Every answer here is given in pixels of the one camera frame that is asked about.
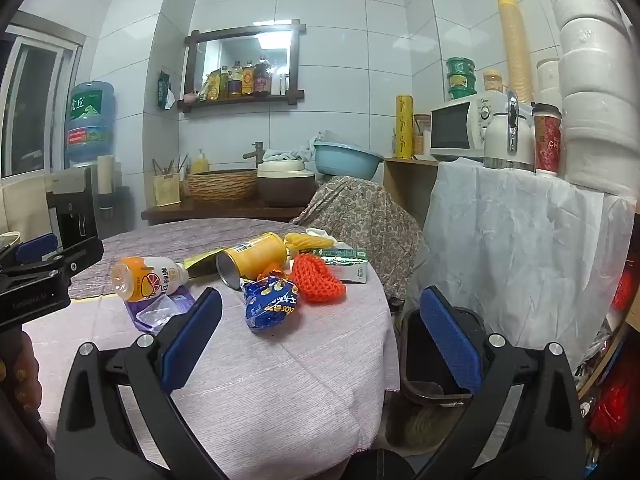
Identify floral patterned cloth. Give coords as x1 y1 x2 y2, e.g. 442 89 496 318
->
289 175 427 302

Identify blue water jug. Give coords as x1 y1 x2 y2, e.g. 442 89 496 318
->
67 81 116 164

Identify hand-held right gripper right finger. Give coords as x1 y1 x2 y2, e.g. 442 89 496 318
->
415 285 586 480

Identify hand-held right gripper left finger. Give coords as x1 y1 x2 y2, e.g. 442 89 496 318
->
55 287 231 480

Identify short stack of white cups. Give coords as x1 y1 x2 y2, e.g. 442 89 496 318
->
536 58 561 106

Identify window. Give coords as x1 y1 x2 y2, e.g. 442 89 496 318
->
0 24 87 179

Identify white bottle with orange cap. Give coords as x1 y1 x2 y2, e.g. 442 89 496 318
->
110 256 190 303

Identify beige cloth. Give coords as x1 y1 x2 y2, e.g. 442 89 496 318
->
0 176 52 242

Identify dark wooden counter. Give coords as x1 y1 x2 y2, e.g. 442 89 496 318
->
141 194 312 224

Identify water dispenser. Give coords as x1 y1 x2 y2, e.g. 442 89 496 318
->
46 165 102 250

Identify white kettle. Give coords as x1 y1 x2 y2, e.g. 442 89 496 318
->
483 88 536 171

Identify brown and cream rice cooker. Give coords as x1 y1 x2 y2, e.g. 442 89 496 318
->
257 158 316 208

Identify light wooden cabinet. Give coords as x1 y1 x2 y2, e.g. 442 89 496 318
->
383 156 442 222

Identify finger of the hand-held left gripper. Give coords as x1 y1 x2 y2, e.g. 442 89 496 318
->
14 234 59 264
35 236 105 283

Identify dark sauce bottle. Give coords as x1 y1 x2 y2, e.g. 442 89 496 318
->
254 55 271 96

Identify light blue plastic basin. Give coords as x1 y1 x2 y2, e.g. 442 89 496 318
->
313 140 385 181

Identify yellow chopstick holder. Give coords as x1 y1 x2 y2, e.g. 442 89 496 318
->
152 154 190 207

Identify white plastic sheet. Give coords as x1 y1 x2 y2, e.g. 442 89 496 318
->
407 157 637 377

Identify person's dark trousers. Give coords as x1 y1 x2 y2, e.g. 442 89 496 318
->
349 451 417 480

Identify white tissue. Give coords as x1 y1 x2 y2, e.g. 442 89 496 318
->
305 228 347 249

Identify purple plastic wrapper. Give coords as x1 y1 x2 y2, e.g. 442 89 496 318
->
124 287 197 334

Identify yellow wrap roll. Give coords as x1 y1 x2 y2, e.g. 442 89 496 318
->
395 93 415 159

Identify black trash bin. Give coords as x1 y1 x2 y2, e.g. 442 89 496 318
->
399 304 494 409

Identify green milk carton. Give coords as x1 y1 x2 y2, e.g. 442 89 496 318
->
317 247 369 285

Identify person's left hand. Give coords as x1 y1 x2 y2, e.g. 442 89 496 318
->
0 332 45 423

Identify orange crocheted heart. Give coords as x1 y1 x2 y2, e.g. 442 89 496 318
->
289 253 347 304

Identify light blue towel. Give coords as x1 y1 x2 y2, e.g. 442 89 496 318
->
291 131 347 162

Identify bamboo style faucet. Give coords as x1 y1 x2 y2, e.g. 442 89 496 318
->
242 141 265 169

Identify dark purple striped tablecloth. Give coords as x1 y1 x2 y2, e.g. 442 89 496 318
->
67 217 310 302

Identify white paper cup tube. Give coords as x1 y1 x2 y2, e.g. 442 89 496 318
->
97 154 122 196

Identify woven floor mat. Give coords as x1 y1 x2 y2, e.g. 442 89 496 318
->
387 402 468 453

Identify green packet on wall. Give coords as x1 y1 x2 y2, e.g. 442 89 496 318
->
157 70 176 110

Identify red plastic bag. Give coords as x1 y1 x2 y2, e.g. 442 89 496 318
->
589 360 640 444

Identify yellow cylindrical can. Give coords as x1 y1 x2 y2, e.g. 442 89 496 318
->
216 232 289 290

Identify stack of white foam bowls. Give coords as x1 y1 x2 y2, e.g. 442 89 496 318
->
534 0 640 197

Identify white microwave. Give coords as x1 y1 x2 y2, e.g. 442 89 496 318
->
429 92 537 164

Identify red paper cup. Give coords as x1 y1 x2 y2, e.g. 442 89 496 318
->
532 103 564 176

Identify yellow crocheted corn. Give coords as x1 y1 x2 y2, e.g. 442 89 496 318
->
283 232 335 252

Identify glass jar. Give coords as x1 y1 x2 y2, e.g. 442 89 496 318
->
413 113 432 156

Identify blue snack bag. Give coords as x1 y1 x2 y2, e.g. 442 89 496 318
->
242 276 300 334

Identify wicker basin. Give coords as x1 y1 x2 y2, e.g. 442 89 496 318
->
187 168 259 205

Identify tall stack of paper cups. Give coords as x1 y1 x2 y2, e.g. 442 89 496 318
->
495 0 536 104

